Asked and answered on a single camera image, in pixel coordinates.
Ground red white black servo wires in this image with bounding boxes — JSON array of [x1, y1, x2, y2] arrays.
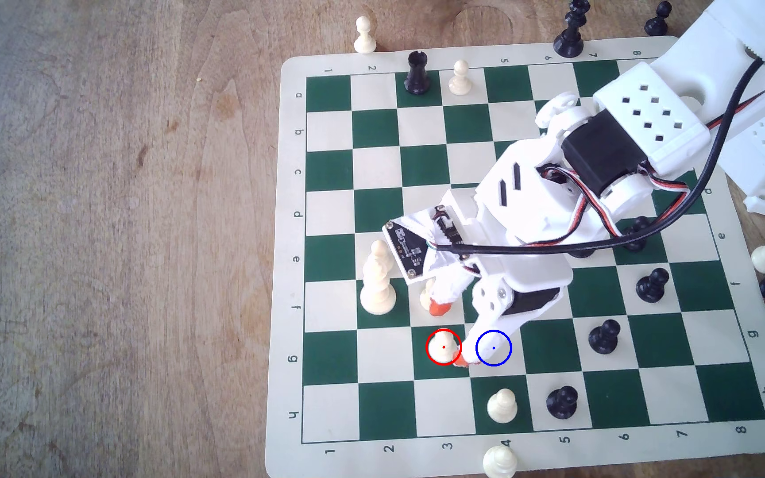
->
[[538, 165, 692, 248]]

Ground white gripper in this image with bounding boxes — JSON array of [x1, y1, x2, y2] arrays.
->
[[424, 137, 614, 366]]

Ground black chess queen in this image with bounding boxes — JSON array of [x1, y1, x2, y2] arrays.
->
[[552, 0, 591, 58]]

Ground black chess rook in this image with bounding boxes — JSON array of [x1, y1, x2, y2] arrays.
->
[[404, 51, 432, 95]]

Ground green white chess mat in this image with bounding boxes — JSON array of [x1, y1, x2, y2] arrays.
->
[[264, 35, 765, 478]]

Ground black camera circuit board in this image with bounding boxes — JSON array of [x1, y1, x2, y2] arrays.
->
[[382, 214, 446, 288]]

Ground white chess bishop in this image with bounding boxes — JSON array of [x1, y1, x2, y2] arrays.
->
[[360, 239, 398, 316]]

